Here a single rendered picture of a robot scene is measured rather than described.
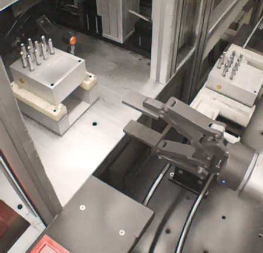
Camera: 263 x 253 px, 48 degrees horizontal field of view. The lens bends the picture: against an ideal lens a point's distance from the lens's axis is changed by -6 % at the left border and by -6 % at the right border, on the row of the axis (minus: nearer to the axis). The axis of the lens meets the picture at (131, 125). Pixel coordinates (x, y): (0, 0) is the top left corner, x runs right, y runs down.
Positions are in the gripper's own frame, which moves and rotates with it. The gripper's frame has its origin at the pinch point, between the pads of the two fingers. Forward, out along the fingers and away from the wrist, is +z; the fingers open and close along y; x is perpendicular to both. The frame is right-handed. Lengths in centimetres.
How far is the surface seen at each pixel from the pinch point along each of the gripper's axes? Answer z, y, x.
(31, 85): 22.6, 0.0, 4.6
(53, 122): 16.1, -5.4, 6.4
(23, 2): 22.2, 17.3, 1.6
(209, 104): -6.2, -13.3, -22.9
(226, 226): -23.6, -32.3, -5.2
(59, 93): 16.1, 0.2, 3.2
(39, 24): 46, -6, -19
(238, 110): -13.3, -12.2, -23.9
